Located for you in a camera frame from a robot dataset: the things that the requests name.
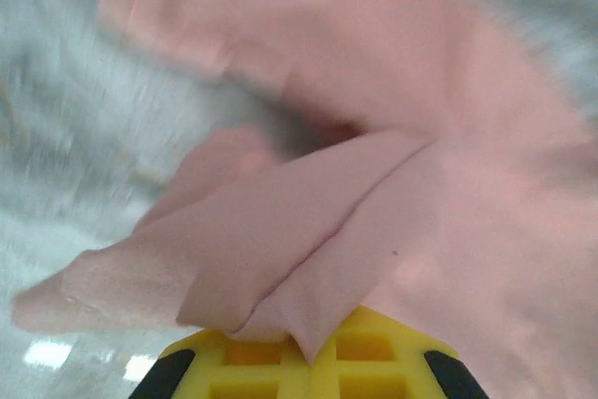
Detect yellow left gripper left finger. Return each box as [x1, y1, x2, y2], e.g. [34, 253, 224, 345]
[133, 328, 312, 399]

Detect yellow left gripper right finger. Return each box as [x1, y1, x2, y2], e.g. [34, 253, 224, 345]
[306, 305, 488, 399]

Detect pink shorts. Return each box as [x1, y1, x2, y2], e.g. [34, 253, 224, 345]
[11, 0, 598, 399]

